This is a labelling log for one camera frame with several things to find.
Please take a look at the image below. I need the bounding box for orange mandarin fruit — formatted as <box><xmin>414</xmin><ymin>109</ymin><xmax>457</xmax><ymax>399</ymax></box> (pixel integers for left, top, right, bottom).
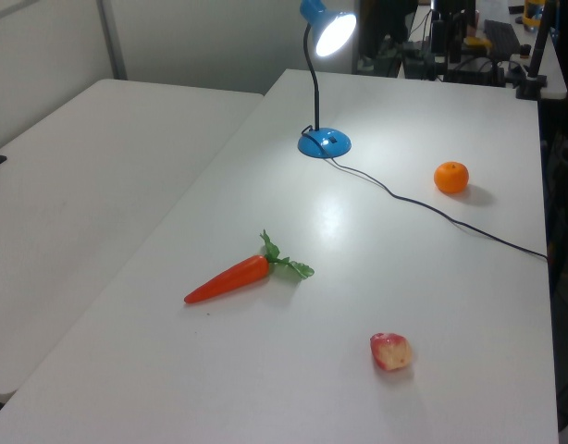
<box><xmin>433</xmin><ymin>160</ymin><xmax>470</xmax><ymax>194</ymax></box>

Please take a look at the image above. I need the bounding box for black keyboard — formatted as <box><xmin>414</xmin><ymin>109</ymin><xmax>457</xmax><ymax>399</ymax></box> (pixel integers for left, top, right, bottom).
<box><xmin>484</xmin><ymin>18</ymin><xmax>521</xmax><ymax>59</ymax></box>

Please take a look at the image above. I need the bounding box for white adjacent table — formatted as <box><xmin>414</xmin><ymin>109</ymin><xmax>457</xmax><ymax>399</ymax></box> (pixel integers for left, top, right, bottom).
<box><xmin>0</xmin><ymin>78</ymin><xmax>265</xmax><ymax>403</ymax></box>

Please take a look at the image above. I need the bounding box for black lamp power cable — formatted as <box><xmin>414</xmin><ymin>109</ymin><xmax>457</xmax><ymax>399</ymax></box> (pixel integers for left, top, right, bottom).
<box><xmin>300</xmin><ymin>124</ymin><xmax>549</xmax><ymax>261</ymax></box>

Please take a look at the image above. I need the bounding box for black background machine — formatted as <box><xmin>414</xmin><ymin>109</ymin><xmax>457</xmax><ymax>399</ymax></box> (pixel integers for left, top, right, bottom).
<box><xmin>401</xmin><ymin>39</ymin><xmax>451</xmax><ymax>82</ymax></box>

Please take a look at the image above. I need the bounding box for toy carrot with green leaves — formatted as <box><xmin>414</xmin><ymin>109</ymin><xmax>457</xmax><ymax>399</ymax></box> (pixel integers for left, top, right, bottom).
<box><xmin>183</xmin><ymin>229</ymin><xmax>315</xmax><ymax>305</ymax></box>

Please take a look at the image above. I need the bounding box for blue desk lamp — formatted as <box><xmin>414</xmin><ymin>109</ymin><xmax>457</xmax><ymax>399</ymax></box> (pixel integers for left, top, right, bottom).
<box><xmin>296</xmin><ymin>0</ymin><xmax>358</xmax><ymax>159</ymax></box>

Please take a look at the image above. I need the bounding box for black camera pole with clamp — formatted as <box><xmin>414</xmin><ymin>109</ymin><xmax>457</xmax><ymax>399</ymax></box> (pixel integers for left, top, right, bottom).
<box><xmin>516</xmin><ymin>0</ymin><xmax>559</xmax><ymax>100</ymax></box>

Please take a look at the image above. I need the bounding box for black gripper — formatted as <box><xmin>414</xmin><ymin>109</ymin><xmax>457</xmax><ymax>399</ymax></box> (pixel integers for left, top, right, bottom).
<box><xmin>429</xmin><ymin>7</ymin><xmax>465</xmax><ymax>64</ymax></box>

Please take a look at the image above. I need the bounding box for yellow and blue object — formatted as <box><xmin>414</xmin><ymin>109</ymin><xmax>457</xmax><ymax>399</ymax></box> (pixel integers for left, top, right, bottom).
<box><xmin>514</xmin><ymin>0</ymin><xmax>551</xmax><ymax>29</ymax></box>

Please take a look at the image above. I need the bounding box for bitten red apple piece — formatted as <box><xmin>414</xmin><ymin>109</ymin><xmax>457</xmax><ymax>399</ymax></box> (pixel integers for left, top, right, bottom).
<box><xmin>369</xmin><ymin>331</ymin><xmax>414</xmax><ymax>373</ymax></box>

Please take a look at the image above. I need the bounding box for grey metal partition post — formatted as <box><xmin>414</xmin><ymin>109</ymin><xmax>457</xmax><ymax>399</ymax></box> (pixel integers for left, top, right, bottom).
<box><xmin>97</xmin><ymin>0</ymin><xmax>128</xmax><ymax>80</ymax></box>

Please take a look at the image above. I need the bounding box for white background desk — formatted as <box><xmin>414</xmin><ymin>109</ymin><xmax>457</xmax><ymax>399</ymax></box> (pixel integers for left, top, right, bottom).
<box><xmin>540</xmin><ymin>18</ymin><xmax>568</xmax><ymax>100</ymax></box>

